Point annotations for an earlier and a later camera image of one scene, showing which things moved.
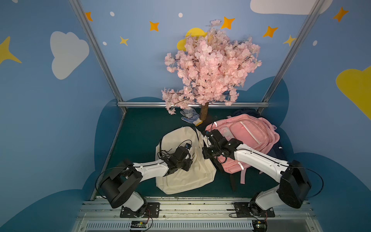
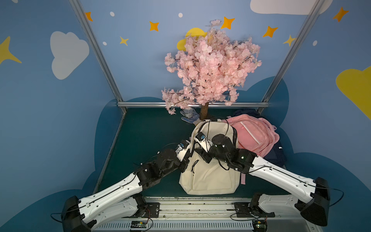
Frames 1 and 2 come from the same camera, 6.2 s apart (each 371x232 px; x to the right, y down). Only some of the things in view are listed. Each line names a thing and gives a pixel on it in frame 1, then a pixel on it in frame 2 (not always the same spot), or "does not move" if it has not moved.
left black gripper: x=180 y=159 does not move
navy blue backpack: x=277 y=150 does not move
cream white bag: x=202 y=171 → x=200 y=177
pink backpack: x=258 y=134 does not move
